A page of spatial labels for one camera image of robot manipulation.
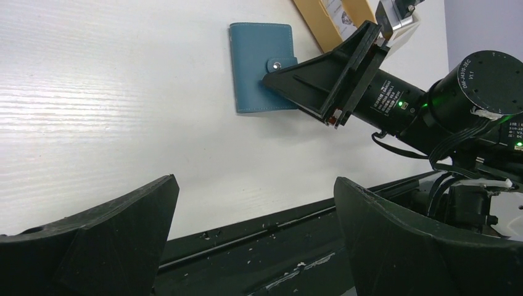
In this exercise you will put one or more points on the yellow oval tray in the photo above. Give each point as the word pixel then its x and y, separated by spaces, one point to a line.
pixel 321 26

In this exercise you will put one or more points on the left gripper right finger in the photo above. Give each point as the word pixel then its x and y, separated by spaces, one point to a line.
pixel 395 251

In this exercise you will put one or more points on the blue leather card holder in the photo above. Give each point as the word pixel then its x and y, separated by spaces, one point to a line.
pixel 258 49

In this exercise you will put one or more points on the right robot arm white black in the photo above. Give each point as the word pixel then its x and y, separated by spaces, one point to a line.
pixel 469 174

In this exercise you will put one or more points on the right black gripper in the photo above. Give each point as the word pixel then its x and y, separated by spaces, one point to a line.
pixel 485 84

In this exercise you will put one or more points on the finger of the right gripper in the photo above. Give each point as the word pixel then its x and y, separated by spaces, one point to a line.
pixel 329 87

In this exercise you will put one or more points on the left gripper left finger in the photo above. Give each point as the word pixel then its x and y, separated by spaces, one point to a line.
pixel 111 249

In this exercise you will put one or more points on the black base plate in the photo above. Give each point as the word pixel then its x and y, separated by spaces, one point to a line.
pixel 300 251

